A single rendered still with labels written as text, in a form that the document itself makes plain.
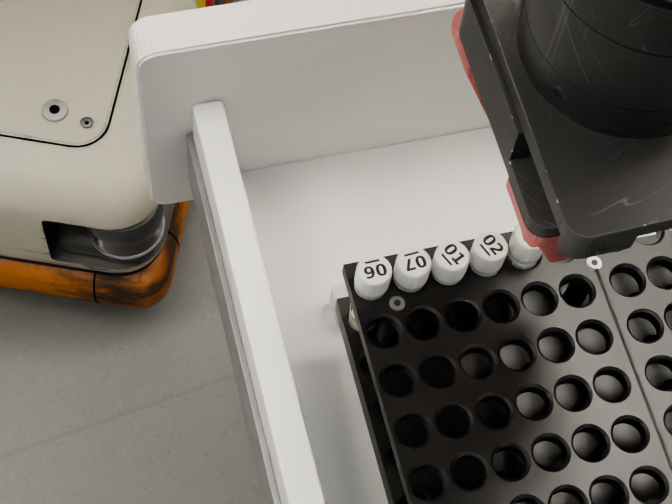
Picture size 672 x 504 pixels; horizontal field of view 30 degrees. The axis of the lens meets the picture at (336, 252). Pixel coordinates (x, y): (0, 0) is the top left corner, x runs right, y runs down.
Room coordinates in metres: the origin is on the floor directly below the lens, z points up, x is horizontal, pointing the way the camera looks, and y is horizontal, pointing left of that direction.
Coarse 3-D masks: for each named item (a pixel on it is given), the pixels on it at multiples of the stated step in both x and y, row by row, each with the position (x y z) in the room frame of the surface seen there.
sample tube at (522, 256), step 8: (520, 232) 0.21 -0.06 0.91; (512, 240) 0.21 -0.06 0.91; (520, 240) 0.21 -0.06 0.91; (512, 248) 0.21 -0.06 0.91; (520, 248) 0.21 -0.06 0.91; (528, 248) 0.21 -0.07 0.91; (536, 248) 0.21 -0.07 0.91; (512, 256) 0.21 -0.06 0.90; (520, 256) 0.21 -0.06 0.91; (528, 256) 0.21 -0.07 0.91; (536, 256) 0.21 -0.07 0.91; (512, 264) 0.21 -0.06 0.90; (520, 264) 0.21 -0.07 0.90; (528, 264) 0.21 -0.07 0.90
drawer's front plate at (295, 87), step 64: (256, 0) 0.28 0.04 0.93; (320, 0) 0.29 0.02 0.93; (384, 0) 0.29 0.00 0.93; (448, 0) 0.30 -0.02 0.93; (192, 64) 0.26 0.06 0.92; (256, 64) 0.26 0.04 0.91; (320, 64) 0.27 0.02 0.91; (384, 64) 0.28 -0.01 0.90; (448, 64) 0.30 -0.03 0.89; (192, 128) 0.25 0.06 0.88; (256, 128) 0.27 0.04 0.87; (320, 128) 0.28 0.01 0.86; (384, 128) 0.29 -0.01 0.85; (448, 128) 0.30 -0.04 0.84
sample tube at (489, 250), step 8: (488, 232) 0.21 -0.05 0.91; (480, 240) 0.21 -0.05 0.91; (488, 240) 0.21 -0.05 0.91; (496, 240) 0.21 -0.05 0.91; (504, 240) 0.21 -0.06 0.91; (472, 248) 0.21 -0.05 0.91; (480, 248) 0.21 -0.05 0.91; (488, 248) 0.21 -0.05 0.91; (496, 248) 0.21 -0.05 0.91; (504, 248) 0.21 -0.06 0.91; (472, 256) 0.20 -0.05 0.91; (480, 256) 0.20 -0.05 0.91; (488, 256) 0.20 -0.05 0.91; (496, 256) 0.20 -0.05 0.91; (504, 256) 0.20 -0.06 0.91; (472, 264) 0.20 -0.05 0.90; (480, 264) 0.20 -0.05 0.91; (488, 264) 0.20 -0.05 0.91; (496, 264) 0.20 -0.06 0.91; (480, 272) 0.20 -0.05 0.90; (488, 272) 0.20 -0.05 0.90; (496, 272) 0.20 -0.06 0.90
